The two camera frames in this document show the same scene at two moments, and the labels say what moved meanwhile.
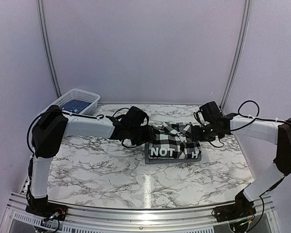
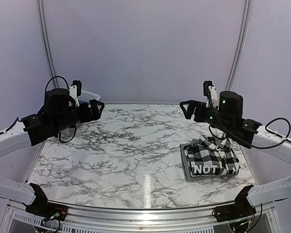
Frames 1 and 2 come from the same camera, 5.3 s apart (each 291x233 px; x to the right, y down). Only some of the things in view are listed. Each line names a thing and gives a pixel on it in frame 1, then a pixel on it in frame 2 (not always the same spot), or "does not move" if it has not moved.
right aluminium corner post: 239,46 does not move
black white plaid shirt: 173,141 → 211,157
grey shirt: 149,160 → 186,169
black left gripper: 149,136 → 95,114
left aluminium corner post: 46,48 does not move
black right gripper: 196,135 → 193,105
